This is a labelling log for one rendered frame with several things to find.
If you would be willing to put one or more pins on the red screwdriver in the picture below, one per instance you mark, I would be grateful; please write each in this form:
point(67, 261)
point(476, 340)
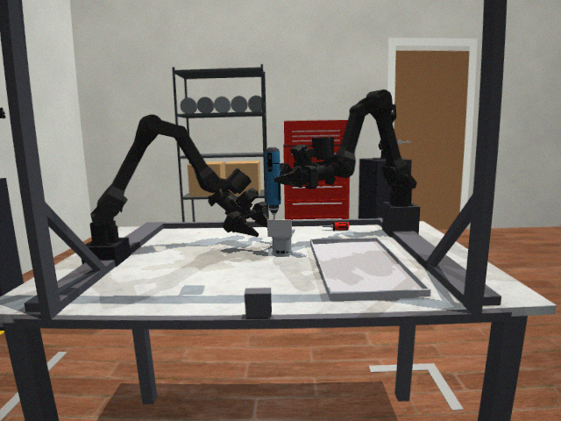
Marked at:
point(339, 226)

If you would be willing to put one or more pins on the blue electric screwdriver barrel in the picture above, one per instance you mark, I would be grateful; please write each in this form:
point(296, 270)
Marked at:
point(273, 189)

